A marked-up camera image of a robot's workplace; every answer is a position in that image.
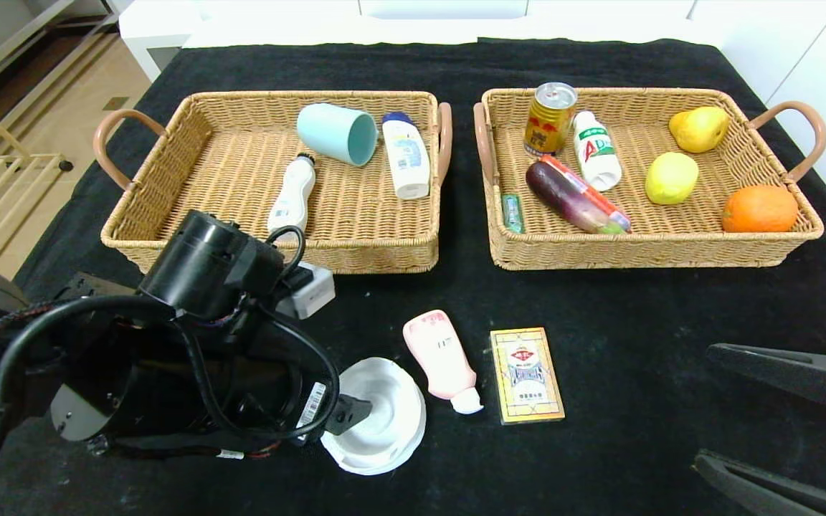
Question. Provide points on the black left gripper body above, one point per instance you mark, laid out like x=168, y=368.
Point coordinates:
x=315, y=405

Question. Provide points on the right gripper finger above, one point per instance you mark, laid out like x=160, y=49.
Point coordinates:
x=771, y=491
x=782, y=369

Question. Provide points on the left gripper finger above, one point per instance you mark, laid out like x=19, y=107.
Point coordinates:
x=352, y=412

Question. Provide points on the white round plastic plate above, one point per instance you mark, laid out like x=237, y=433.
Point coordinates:
x=391, y=423

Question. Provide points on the playing card box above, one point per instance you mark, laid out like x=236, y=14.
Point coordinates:
x=528, y=376

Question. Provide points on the white bottle black brush tip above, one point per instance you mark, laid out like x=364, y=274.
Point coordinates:
x=291, y=197

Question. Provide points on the orange sausage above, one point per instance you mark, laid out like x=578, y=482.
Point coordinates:
x=589, y=192

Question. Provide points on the purple eggplant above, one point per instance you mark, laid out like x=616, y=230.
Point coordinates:
x=563, y=197

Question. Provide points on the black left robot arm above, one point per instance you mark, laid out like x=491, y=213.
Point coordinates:
x=198, y=272

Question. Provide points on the wicker basket holding teal cup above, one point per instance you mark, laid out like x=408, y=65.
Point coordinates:
x=355, y=215

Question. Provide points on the wicker basket holding fruit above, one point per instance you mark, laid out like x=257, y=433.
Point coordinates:
x=563, y=244

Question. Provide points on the pink tube white cap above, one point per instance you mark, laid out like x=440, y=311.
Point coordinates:
x=440, y=355

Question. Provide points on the orange fruit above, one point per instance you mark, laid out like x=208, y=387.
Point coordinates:
x=758, y=209

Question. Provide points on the black tablecloth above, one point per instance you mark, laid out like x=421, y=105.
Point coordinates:
x=599, y=308

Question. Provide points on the yellow lemon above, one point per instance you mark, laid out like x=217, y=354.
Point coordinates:
x=671, y=179

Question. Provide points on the yellow pear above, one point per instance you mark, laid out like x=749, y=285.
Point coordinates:
x=700, y=129

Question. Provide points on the small green gum pack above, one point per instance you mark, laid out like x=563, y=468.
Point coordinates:
x=511, y=213

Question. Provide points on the white lotion bottle blue cap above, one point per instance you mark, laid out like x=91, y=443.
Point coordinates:
x=406, y=159

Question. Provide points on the teal plastic cup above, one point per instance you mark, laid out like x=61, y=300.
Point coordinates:
x=334, y=131

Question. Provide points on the white milk bottle green label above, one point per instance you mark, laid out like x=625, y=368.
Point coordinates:
x=596, y=154

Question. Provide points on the gold drink can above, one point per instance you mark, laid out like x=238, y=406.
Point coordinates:
x=548, y=127

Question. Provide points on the brass floor socket plate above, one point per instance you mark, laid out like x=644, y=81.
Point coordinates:
x=116, y=104

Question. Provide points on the cream wooden rack on wheels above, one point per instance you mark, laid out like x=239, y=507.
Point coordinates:
x=33, y=159

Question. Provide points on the white low bench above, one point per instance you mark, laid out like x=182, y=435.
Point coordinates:
x=162, y=29

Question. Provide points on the grey metal shelf unit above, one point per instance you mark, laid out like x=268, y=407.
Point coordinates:
x=11, y=36

